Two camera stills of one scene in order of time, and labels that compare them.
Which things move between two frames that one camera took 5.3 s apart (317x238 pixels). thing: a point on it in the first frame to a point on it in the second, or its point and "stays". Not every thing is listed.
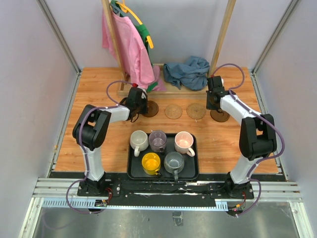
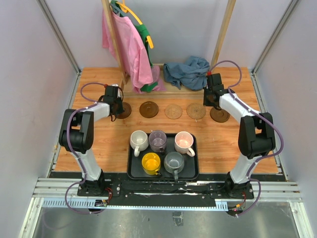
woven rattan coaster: [196, 111] stays
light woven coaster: [173, 111] stays
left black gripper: [145, 110] to [121, 110]
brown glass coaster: [152, 109] stays
